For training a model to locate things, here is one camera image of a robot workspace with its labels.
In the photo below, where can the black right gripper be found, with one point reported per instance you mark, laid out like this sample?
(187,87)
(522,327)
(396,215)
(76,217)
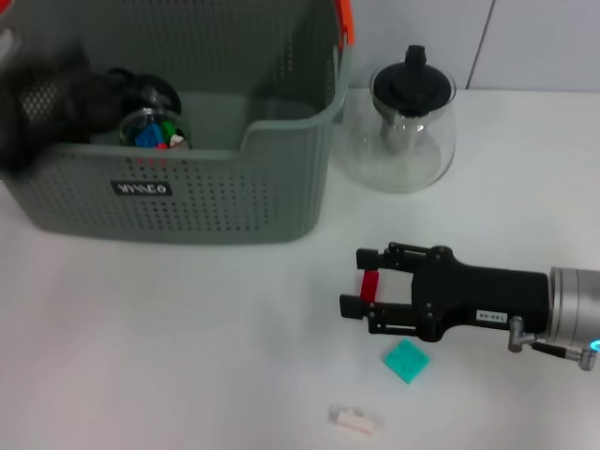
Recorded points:
(483,295)

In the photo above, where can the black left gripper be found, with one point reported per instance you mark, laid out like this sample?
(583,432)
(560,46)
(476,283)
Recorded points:
(28,122)

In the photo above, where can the teal square brick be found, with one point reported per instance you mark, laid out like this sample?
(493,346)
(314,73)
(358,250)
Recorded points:
(405,362)

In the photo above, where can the glass teacup black holder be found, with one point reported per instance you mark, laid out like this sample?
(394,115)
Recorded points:
(159,91)
(129,129)

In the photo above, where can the blue square brick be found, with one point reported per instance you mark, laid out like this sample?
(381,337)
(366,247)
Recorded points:
(147,136)

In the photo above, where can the white two-stud brick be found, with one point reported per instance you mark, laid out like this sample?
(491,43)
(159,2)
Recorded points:
(178,139)
(354,417)

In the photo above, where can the green two-stud brick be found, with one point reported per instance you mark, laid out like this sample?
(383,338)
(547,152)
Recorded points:
(168,129)

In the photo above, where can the grey-green perforated storage bin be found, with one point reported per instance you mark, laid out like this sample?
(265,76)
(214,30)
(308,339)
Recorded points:
(211,201)

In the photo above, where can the dark red long brick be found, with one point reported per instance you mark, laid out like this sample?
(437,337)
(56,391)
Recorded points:
(369,286)

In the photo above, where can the dark clay teapot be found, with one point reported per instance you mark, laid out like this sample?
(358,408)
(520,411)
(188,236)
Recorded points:
(103,103)

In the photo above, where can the glass teapot black lid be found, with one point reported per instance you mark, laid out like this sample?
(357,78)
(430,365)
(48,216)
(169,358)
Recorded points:
(412,84)

